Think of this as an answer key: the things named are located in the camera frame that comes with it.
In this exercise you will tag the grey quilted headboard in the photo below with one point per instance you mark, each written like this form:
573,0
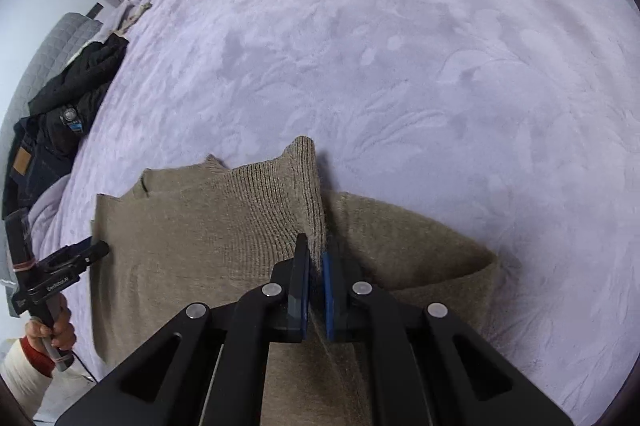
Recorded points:
55,46

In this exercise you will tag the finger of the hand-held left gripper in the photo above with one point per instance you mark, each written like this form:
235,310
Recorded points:
87,251

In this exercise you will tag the black jacket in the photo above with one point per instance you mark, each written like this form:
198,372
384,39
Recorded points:
75,91

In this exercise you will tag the dark blue jeans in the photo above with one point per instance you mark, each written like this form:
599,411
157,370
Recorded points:
30,186

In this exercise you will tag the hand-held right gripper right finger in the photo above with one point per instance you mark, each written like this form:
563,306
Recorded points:
330,296

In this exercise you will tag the lavender plush blanket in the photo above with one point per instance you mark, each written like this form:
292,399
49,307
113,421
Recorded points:
400,56

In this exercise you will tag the brown knit sweater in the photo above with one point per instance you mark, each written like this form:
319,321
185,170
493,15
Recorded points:
200,226

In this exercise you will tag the person's left hand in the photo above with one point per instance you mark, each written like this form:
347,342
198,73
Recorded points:
60,331

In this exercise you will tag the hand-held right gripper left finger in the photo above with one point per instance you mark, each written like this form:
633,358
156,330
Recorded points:
300,291

